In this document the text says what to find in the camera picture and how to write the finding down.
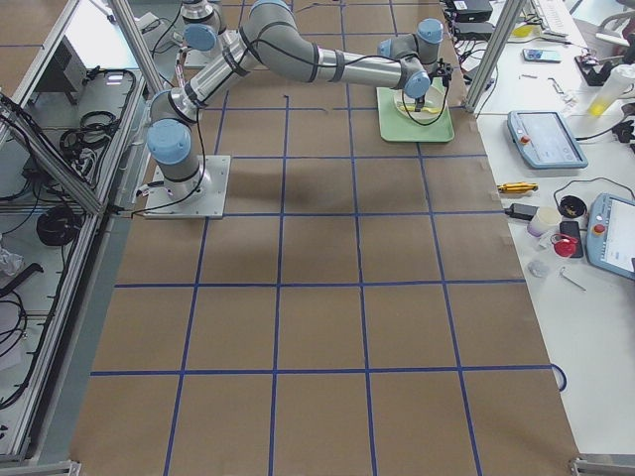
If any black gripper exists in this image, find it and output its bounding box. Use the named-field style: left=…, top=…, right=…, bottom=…
left=415, top=59, right=452, bottom=112

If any yellow plastic fork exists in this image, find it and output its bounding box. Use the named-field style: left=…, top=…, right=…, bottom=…
left=398, top=104, right=442, bottom=114

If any white round plate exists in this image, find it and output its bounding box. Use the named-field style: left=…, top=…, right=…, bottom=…
left=393, top=85, right=446, bottom=124

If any light green tray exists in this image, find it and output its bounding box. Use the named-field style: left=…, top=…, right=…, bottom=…
left=376, top=87, right=454, bottom=143

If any yellow utility knife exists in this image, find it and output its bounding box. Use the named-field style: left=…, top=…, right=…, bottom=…
left=497, top=182, right=539, bottom=194

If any far teach pendant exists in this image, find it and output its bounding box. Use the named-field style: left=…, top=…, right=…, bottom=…
left=507, top=110, right=588, bottom=170

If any teach pendant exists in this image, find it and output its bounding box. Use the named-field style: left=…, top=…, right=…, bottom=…
left=507, top=110, right=588, bottom=170
left=585, top=193, right=634, bottom=281

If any black power adapter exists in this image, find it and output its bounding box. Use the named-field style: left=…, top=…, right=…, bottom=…
left=504, top=202, right=538, bottom=221

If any white cup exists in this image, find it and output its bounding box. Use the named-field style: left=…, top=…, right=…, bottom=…
left=527, top=206, right=562, bottom=237

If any black bowl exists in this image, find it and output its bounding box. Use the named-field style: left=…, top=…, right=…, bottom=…
left=558, top=195, right=587, bottom=219

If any black smartphone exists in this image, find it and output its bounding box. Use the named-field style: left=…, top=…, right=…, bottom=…
left=560, top=220, right=584, bottom=258

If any spray bottle yellow liquid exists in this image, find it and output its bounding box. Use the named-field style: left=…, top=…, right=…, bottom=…
left=587, top=64, right=634, bottom=117

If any red tape roll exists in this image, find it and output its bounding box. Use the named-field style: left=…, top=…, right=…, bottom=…
left=551, top=233, right=578, bottom=258

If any allen key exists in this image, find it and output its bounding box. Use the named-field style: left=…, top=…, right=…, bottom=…
left=559, top=267, right=586, bottom=293

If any near teach pendant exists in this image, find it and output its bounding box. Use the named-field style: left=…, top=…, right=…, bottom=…
left=585, top=193, right=634, bottom=281

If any aluminium frame post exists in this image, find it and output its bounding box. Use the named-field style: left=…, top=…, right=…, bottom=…
left=463, top=0, right=525, bottom=113

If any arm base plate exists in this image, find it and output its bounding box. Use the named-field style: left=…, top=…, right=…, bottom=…
left=185, top=29, right=231, bottom=68
left=142, top=155, right=231, bottom=219

